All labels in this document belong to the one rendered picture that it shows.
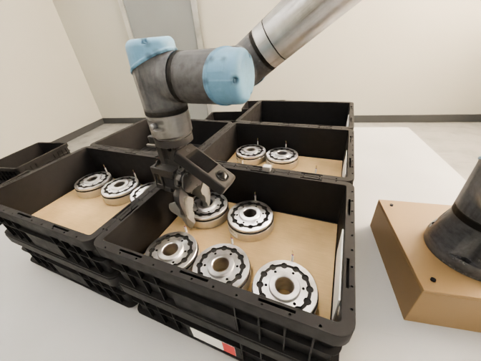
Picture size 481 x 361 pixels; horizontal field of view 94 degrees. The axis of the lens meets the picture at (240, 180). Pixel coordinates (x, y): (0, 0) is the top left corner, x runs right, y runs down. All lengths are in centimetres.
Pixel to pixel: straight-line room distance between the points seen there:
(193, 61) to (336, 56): 314
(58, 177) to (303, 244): 71
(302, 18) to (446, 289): 50
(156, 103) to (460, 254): 60
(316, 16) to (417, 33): 324
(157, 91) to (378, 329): 59
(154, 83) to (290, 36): 22
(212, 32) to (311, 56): 133
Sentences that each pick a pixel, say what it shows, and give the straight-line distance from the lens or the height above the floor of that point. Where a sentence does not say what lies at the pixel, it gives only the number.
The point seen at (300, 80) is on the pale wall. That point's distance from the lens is 344.
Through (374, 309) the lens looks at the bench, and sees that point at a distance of 60.
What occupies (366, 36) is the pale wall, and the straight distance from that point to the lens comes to 347.
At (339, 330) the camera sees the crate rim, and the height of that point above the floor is 93.
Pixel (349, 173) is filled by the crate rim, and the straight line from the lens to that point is 53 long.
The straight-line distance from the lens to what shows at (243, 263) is 42.
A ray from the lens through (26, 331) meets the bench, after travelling 74.
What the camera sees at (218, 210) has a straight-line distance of 53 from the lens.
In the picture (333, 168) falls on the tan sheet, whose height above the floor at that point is 83.
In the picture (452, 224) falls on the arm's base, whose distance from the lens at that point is 58.
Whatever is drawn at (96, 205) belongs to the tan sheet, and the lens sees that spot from 75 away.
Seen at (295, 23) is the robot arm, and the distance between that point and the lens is 42.
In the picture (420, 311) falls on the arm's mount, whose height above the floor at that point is 74.
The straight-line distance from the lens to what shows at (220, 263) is 44.
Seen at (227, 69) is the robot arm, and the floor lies 116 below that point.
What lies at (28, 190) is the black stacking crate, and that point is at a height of 89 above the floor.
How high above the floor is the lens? 120
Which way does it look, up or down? 33 degrees down
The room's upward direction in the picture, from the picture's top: 5 degrees counter-clockwise
